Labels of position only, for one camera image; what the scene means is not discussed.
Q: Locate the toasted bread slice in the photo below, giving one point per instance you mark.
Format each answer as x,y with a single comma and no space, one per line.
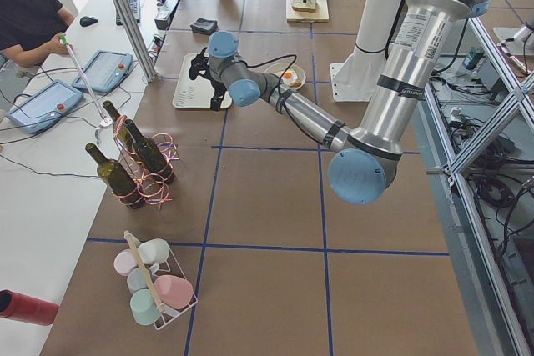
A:
305,7

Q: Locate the bread slice with fried egg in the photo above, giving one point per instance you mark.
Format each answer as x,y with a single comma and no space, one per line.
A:
291,78

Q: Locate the white plate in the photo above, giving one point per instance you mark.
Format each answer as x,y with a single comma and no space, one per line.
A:
278,68

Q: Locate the white bear tray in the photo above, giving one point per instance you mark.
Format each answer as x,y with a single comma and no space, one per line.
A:
192,94

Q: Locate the wooden cutting board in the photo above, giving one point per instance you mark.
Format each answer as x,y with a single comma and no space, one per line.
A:
320,15

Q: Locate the folded grey cloth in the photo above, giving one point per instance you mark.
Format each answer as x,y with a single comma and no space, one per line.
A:
204,26

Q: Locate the blue teach pendant far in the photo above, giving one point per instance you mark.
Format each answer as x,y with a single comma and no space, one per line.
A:
106,70

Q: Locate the blue teach pendant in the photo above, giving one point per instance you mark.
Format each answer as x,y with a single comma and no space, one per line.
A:
45,108
106,70

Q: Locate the dark green wine bottle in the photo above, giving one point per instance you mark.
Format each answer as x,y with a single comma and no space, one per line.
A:
112,172

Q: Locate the black keyboard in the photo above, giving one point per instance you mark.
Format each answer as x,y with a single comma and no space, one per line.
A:
135,8

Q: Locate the black computer mouse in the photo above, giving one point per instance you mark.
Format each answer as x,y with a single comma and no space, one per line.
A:
86,21

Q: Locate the white cup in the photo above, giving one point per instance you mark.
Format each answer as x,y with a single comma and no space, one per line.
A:
156,250

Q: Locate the blue teach pendant near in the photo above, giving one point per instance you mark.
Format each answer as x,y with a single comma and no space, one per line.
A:
45,108

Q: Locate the light pink cup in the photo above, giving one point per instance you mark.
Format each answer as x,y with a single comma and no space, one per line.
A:
124,263

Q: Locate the pale blue cup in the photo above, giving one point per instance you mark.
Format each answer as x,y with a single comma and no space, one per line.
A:
135,281

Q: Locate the person in black shirt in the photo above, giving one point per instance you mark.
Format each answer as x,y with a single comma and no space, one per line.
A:
30,30

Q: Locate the mint green cup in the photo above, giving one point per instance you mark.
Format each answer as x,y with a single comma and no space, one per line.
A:
143,308

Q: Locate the red cylinder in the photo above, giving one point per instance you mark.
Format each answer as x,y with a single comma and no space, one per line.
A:
23,308

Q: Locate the copper wire bottle rack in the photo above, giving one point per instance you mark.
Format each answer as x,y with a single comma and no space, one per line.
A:
151,186

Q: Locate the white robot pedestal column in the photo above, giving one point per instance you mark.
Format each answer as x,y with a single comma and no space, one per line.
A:
355,79

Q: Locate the aluminium frame post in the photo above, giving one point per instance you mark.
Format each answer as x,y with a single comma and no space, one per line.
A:
136,40

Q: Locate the white wire cup rack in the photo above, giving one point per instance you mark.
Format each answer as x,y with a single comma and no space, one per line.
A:
151,272

